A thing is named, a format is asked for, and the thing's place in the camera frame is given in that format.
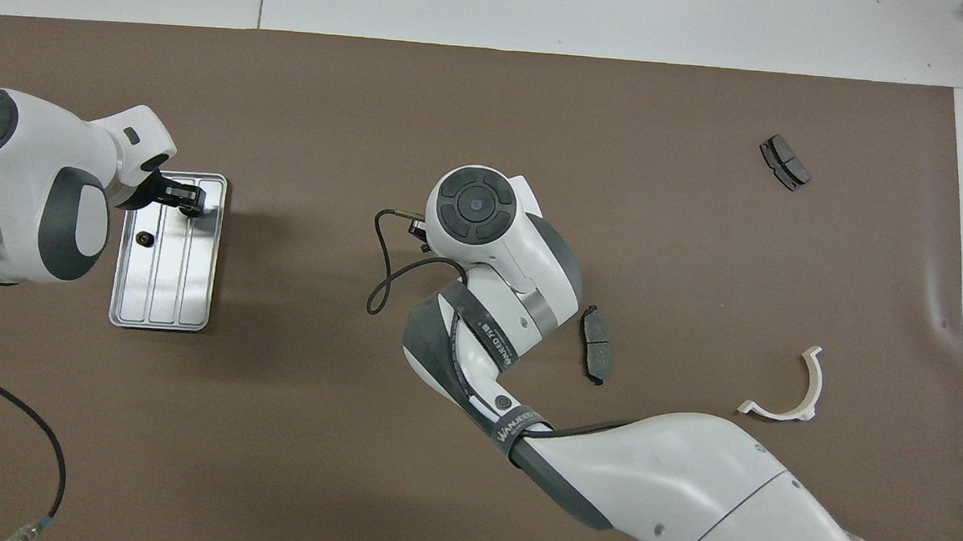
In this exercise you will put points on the white curved plastic clip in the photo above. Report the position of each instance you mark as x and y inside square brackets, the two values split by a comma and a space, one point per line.
[782, 415]

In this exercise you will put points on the short grey brake pad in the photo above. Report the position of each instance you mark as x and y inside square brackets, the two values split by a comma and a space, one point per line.
[785, 162]

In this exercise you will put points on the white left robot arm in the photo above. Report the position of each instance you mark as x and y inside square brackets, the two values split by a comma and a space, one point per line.
[27, 184]

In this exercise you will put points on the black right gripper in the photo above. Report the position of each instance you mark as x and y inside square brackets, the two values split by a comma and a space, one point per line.
[419, 231]

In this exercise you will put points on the brown table mat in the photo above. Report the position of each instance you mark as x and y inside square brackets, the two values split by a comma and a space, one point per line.
[457, 118]

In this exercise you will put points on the black bearing gear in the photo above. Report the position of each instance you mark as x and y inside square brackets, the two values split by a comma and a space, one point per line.
[145, 239]
[191, 212]

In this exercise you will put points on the long grey brake pad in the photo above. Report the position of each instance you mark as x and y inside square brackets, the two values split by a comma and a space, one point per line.
[596, 344]

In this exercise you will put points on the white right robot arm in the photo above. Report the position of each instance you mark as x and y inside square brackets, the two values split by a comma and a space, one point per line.
[685, 492]

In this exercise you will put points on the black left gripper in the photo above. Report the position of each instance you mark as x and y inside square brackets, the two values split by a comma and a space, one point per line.
[152, 192]

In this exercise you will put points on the silver metal tray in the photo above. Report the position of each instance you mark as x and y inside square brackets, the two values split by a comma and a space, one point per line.
[188, 286]

